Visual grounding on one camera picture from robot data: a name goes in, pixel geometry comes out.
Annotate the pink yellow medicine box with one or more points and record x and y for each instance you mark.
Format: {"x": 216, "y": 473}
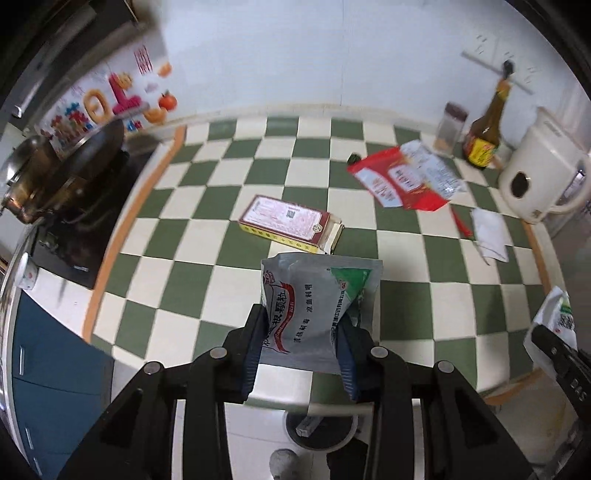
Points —
{"x": 291, "y": 224}

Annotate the black range hood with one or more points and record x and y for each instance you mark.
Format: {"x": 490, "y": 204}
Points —
{"x": 47, "y": 45}

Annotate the small white cup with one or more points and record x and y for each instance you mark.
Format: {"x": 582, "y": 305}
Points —
{"x": 27, "y": 273}

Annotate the white red green sachet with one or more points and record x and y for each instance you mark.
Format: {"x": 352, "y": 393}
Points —
{"x": 306, "y": 295}

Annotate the white round trash bin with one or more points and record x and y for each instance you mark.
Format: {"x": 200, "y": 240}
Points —
{"x": 339, "y": 426}

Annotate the black frying pan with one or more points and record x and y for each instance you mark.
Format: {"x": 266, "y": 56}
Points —
{"x": 84, "y": 161}

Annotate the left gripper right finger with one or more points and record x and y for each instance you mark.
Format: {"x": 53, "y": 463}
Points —
{"x": 462, "y": 437}

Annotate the brown sauce bottle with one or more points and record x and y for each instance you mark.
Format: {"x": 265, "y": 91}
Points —
{"x": 484, "y": 137}

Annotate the small spice jar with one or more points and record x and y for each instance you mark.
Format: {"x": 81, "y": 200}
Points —
{"x": 450, "y": 128}

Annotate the steel cooking pot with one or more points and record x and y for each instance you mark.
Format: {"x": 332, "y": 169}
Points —
{"x": 24, "y": 173}

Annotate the white tissue paper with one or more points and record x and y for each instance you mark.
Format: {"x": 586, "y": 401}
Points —
{"x": 490, "y": 234}

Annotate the green white small sachet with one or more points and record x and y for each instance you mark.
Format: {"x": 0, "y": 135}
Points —
{"x": 556, "y": 315}

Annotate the long white box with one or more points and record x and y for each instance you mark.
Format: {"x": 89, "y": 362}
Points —
{"x": 308, "y": 425}

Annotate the white electric kettle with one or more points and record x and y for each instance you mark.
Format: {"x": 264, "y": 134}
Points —
{"x": 542, "y": 168}

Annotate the white wall socket strip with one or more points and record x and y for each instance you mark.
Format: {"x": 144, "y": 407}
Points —
{"x": 489, "y": 51}

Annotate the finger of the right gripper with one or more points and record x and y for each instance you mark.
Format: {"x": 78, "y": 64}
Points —
{"x": 571, "y": 367}

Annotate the large red snack bag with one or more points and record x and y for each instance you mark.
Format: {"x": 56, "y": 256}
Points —
{"x": 409, "y": 176}

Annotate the black induction cooktop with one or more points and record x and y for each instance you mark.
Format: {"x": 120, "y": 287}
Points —
{"x": 72, "y": 244}

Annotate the small black bottle cap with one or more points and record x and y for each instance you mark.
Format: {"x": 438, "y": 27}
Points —
{"x": 353, "y": 159}

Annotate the grey left slipper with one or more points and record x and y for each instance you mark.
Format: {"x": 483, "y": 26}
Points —
{"x": 284, "y": 465}

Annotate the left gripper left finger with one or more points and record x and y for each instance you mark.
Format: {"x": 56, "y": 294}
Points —
{"x": 133, "y": 437}

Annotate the green white checkered mat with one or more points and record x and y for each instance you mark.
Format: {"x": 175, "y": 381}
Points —
{"x": 460, "y": 283}

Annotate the colourful wall sticker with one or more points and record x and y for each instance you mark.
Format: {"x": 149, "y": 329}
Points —
{"x": 134, "y": 84}

